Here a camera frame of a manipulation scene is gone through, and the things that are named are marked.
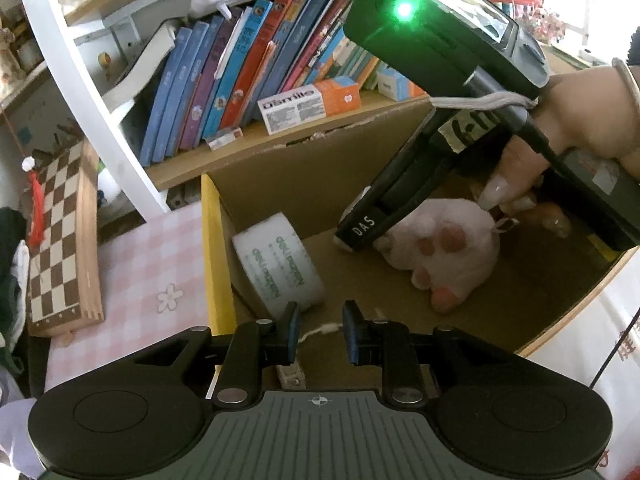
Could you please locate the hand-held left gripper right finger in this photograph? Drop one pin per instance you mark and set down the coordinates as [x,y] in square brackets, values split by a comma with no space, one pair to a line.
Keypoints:
[350,336]

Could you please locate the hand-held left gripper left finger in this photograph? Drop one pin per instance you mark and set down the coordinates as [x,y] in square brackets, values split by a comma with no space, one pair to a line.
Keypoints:
[292,335]

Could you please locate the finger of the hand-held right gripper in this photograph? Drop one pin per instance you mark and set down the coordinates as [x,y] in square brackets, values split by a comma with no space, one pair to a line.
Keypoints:
[400,185]

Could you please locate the cardboard box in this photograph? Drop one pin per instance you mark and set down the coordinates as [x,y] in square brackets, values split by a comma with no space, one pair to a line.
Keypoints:
[350,170]

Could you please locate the pink plush paw toy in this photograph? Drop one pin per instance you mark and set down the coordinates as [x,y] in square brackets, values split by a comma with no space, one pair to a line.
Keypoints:
[460,260]

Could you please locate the person's right forearm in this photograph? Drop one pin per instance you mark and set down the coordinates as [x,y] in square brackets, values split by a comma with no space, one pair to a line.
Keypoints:
[634,45]

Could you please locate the person's right hand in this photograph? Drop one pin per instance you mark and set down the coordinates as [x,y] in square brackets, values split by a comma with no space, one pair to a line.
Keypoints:
[585,115]

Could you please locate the blue and white carton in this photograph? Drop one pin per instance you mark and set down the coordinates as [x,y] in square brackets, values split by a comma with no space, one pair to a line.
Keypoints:
[395,82]

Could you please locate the white tape roll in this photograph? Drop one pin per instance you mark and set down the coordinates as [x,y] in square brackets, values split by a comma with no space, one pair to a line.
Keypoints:
[270,260]

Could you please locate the pink flowers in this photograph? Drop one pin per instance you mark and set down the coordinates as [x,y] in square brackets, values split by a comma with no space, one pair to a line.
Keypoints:
[545,22]

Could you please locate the white and orange carton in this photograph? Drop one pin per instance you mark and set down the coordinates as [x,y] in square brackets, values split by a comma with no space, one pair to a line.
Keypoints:
[300,107]

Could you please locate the pink checkered tablecloth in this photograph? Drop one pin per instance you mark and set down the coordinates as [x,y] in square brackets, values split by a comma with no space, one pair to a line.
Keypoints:
[140,270]

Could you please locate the small white flat box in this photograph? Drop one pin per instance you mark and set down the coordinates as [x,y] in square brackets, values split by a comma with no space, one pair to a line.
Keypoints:
[225,138]

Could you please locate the silver bangle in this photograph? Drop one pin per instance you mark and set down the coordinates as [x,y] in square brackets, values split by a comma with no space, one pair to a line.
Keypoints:
[622,72]

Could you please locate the row of colourful books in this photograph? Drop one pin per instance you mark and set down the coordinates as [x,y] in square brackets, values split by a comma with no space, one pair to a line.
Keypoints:
[225,75]

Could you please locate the white cloth with red print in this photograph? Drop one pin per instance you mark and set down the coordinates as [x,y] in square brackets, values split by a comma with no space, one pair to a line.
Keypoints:
[600,320]

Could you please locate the wooden folding chessboard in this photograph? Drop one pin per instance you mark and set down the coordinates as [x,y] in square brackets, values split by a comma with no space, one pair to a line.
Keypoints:
[60,240]

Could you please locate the red tassel ornament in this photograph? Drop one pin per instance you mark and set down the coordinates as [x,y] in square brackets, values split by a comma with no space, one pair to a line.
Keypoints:
[36,210]

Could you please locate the lavender cloth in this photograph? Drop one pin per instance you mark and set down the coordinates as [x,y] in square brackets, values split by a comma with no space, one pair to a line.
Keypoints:
[15,435]

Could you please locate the dark cloth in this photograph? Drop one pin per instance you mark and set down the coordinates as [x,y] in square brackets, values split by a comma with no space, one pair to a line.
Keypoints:
[10,240]

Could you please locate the white wooden bookshelf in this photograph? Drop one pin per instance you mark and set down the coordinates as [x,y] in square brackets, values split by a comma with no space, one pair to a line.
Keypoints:
[75,60]

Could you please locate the beige plush toy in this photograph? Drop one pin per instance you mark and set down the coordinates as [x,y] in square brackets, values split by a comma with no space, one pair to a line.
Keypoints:
[9,50]

